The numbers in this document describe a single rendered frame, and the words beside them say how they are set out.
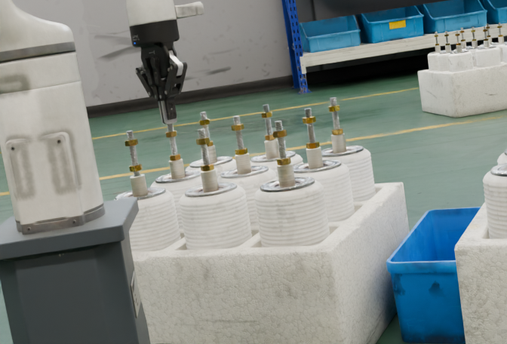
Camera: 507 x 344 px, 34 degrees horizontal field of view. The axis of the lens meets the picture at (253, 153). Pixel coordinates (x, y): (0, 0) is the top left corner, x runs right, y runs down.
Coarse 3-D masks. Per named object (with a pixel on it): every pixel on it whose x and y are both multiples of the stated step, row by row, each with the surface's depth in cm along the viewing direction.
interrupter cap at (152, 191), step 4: (148, 188) 127; (152, 188) 127; (156, 188) 127; (160, 188) 126; (164, 188) 125; (124, 192) 126; (128, 192) 127; (132, 192) 126; (148, 192) 125; (152, 192) 124; (156, 192) 123; (160, 192) 122; (164, 192) 123; (116, 196) 124; (120, 196) 124; (124, 196) 124; (128, 196) 124; (132, 196) 124; (140, 196) 121; (144, 196) 121; (148, 196) 121; (152, 196) 121
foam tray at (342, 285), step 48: (384, 192) 134; (336, 240) 110; (384, 240) 127; (144, 288) 118; (192, 288) 114; (240, 288) 111; (288, 288) 109; (336, 288) 106; (384, 288) 125; (192, 336) 116; (240, 336) 113; (288, 336) 110; (336, 336) 107
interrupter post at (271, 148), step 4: (272, 140) 139; (276, 140) 139; (268, 144) 139; (272, 144) 139; (276, 144) 139; (268, 148) 139; (272, 148) 139; (276, 148) 139; (268, 152) 139; (272, 152) 139; (276, 152) 139; (268, 156) 140; (272, 156) 139; (276, 156) 139
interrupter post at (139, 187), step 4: (132, 176) 124; (140, 176) 123; (144, 176) 123; (132, 180) 123; (136, 180) 123; (140, 180) 123; (144, 180) 123; (132, 184) 123; (136, 184) 123; (140, 184) 123; (144, 184) 123; (132, 188) 123; (136, 188) 123; (140, 188) 123; (144, 188) 123; (136, 192) 123; (140, 192) 123; (144, 192) 123; (136, 196) 123
